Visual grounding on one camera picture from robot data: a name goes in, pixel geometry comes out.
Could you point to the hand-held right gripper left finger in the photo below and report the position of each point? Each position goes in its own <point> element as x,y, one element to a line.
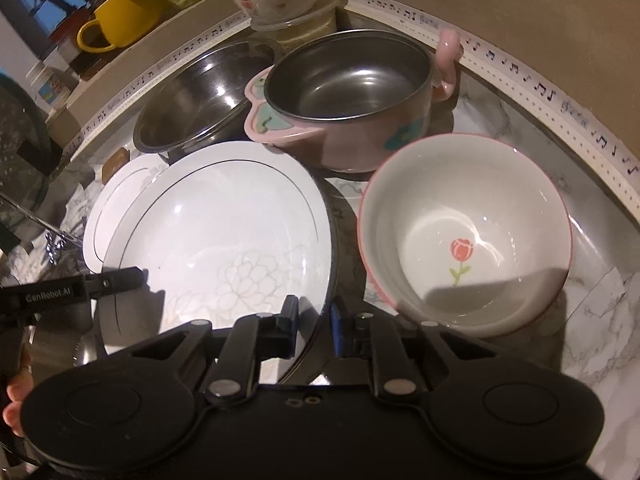
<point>290,327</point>

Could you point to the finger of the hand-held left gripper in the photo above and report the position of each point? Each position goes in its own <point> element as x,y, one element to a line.
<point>90,287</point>

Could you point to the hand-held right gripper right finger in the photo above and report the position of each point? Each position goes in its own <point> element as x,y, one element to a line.
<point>338,327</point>

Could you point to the large white plate silver line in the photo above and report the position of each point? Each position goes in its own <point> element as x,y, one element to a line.
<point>215,225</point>

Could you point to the white bowl with tulip print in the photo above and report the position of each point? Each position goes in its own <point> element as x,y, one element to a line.
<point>450,220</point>

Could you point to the stainless steel bowl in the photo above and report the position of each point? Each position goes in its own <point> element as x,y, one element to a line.
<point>200,95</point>

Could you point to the person's left hand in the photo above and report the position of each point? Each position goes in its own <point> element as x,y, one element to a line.
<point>15,400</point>

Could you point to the small white plate silver line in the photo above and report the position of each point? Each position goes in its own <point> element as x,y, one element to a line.
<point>107,215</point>

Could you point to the small brown tag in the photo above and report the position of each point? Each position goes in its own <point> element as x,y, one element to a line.
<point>115,165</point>

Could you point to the glass pot lid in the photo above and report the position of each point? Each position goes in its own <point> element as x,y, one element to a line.
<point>20,125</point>

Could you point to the white jar with printed label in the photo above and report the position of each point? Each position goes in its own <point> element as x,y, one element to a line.
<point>47,87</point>

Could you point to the dark box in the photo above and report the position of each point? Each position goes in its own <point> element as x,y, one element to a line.
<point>80,55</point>

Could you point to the yellow mug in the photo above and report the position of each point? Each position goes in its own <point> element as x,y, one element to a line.
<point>130,15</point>

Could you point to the clear plastic container with lid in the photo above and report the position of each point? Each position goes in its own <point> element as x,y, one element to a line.
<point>305,30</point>

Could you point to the white edge strip note print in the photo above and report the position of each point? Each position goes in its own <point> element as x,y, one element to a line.
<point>550,92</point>

